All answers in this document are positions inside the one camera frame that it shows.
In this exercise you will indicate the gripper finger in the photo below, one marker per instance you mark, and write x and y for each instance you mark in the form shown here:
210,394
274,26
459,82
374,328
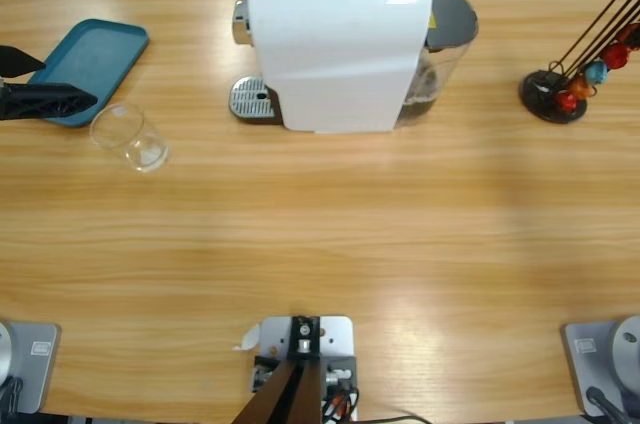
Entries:
45,101
17,63

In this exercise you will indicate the white capsule coffee machine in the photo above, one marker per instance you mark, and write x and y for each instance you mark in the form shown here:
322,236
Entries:
330,59

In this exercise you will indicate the red coffee capsule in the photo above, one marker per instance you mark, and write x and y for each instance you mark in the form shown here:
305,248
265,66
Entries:
566,101
616,55

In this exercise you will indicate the blue coffee capsule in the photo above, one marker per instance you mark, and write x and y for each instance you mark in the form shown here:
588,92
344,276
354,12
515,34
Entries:
596,73

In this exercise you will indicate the teal plastic tray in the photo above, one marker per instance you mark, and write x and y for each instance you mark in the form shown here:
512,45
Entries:
105,54

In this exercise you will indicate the clear glass cup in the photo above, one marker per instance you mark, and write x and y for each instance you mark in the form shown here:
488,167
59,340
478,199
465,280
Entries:
145,149

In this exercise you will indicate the metal grid drip tray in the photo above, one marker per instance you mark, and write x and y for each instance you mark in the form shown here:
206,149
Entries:
250,94

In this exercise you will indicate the white paper tag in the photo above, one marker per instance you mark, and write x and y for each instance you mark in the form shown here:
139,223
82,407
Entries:
248,336

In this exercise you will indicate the clear water tank dark lid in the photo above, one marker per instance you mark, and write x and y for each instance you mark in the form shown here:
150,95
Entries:
450,14

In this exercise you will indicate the black rod capsule holder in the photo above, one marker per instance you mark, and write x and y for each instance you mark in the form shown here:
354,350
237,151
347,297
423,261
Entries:
537,89

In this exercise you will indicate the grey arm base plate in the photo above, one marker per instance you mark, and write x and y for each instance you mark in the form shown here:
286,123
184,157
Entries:
40,369
585,369

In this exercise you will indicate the white mount block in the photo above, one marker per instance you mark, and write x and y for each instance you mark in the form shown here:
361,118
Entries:
335,339

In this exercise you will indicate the dark camera post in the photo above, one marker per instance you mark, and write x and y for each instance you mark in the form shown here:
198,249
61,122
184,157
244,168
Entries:
295,394

